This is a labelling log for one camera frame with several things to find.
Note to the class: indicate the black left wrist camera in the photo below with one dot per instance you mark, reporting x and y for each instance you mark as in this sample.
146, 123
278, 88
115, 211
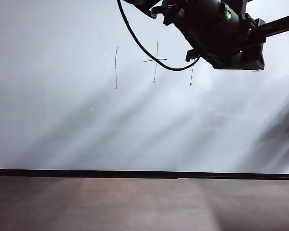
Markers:
192, 55

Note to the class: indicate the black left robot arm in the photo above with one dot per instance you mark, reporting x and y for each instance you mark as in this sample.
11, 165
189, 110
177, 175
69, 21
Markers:
202, 24

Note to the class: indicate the white whiteboard with black frame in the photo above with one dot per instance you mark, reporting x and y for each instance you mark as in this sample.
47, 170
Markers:
62, 96

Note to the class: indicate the black whiteboard pen tray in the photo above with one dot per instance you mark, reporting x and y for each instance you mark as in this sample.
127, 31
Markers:
86, 176

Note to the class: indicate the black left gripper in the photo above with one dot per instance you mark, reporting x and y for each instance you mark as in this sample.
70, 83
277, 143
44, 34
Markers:
240, 61

